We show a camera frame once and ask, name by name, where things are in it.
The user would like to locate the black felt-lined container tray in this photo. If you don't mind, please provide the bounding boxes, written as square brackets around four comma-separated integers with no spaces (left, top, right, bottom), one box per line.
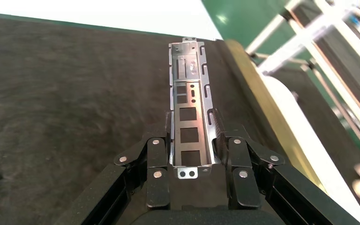
[0,11,328,225]

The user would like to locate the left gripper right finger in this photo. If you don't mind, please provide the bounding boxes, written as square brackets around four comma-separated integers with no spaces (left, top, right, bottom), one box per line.
[212,108,360,225]

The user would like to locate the metal channel part square cutouts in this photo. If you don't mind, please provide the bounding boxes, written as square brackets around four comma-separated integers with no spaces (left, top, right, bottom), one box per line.
[167,37,221,180]

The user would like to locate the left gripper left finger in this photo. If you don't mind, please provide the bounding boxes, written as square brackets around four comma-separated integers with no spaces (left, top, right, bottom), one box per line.
[54,136,171,225]

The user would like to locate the white tube frame cart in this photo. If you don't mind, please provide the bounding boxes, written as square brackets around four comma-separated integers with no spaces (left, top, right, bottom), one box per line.
[245,0,360,156]

